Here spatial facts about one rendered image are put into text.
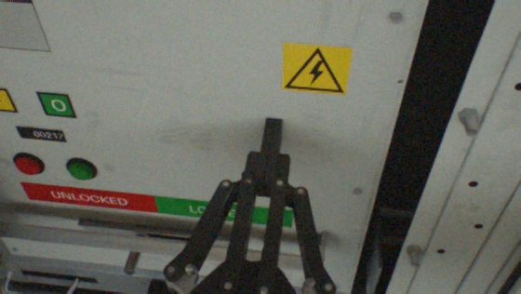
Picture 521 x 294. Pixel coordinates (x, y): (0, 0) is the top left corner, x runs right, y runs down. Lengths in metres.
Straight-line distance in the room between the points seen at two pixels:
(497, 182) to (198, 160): 0.28
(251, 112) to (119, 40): 0.13
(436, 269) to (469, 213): 0.10
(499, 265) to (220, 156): 0.30
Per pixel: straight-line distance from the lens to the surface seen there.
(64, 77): 0.52
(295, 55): 0.44
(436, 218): 0.53
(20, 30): 0.50
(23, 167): 0.64
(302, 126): 0.49
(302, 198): 0.43
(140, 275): 0.77
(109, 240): 0.65
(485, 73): 0.41
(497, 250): 0.58
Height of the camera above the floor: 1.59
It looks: 48 degrees down
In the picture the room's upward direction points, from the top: straight up
